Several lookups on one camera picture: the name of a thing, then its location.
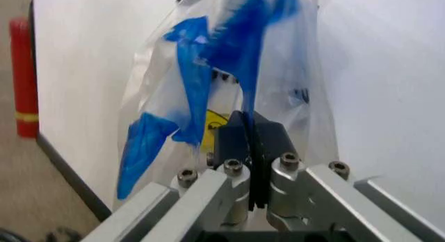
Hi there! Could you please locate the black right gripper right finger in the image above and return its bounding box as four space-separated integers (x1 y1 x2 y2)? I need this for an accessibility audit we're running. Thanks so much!
250 111 445 242

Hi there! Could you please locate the black wheeled base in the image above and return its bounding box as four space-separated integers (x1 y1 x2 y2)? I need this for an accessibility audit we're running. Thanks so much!
0 226 83 242

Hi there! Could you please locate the red fire extinguisher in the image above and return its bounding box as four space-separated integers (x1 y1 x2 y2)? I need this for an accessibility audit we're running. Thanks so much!
8 17 40 139

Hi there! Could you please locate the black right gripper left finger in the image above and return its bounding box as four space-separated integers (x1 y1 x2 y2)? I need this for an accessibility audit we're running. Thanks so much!
80 110 259 242

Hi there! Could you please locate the clear blue-printed garbage bag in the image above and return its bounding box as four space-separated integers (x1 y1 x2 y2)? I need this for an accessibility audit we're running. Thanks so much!
116 0 340 209

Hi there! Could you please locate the dark grey baseboard strip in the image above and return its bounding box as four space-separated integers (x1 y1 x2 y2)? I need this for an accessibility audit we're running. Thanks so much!
36 134 113 222

